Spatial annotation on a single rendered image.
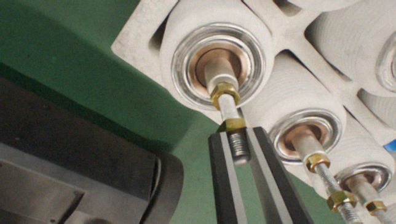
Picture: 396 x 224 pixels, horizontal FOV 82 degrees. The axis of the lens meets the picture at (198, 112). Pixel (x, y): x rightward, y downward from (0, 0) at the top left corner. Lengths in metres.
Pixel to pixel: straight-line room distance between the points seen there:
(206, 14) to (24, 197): 0.40
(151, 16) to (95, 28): 0.23
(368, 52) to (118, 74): 0.40
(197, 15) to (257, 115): 0.12
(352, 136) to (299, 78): 0.11
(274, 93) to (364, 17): 0.10
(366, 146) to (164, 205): 0.34
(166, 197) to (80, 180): 0.16
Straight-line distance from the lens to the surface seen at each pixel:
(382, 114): 0.36
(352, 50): 0.25
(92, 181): 0.42
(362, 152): 0.32
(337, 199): 0.21
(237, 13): 0.18
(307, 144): 0.24
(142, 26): 0.25
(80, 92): 0.53
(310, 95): 0.24
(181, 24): 0.18
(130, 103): 0.52
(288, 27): 0.27
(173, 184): 0.48
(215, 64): 0.17
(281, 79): 0.26
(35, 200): 0.47
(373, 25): 0.24
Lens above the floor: 0.42
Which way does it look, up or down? 54 degrees down
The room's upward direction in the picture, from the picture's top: 176 degrees clockwise
